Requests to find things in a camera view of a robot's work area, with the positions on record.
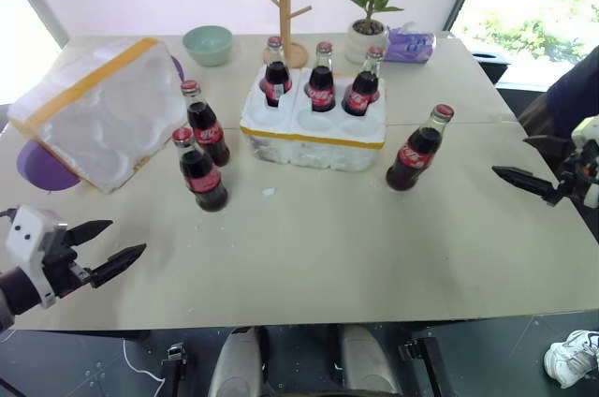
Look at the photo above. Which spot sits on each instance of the pale green bowl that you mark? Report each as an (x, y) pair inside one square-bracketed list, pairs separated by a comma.
[(207, 46)]

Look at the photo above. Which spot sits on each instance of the purple tissue pack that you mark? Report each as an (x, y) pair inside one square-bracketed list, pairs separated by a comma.
[(409, 46)]

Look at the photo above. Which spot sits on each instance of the white styrofoam lid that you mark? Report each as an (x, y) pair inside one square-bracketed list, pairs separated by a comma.
[(103, 111)]

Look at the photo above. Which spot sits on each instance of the person in dark clothing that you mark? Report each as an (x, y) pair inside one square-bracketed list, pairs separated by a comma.
[(576, 88)]

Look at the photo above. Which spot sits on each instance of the green plant in white pot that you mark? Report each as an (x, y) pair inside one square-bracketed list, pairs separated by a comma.
[(372, 4)]

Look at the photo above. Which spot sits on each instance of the glass cola bottle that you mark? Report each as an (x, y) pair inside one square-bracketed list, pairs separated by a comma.
[(277, 76), (414, 156), (321, 83), (361, 90), (203, 179), (208, 132)]

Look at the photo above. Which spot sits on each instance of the wooden mug tree stand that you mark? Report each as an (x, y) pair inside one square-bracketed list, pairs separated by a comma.
[(286, 8)]

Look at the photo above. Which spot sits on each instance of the purple plastic bowl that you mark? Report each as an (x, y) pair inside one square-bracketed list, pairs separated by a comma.
[(179, 69), (44, 172)]

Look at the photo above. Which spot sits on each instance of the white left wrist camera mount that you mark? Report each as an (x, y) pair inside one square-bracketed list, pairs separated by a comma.
[(25, 230)]

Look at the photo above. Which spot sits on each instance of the white sneaker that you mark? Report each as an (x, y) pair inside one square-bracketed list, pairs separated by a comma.
[(573, 358)]

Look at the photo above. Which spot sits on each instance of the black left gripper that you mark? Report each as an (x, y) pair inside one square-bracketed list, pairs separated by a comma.
[(61, 270)]

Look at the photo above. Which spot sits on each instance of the white styrofoam box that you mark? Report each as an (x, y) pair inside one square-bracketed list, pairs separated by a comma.
[(318, 144)]

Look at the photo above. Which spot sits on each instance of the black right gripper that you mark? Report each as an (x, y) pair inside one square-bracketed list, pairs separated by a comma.
[(578, 167)]

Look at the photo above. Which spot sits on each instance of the black bin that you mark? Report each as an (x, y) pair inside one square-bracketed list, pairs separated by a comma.
[(490, 67)]

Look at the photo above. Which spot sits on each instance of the black table leg frame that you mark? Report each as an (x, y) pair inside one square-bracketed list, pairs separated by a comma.
[(174, 369), (423, 364)]

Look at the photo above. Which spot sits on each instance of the grey rounded shape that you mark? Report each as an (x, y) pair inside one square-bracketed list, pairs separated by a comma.
[(367, 362), (236, 364)]

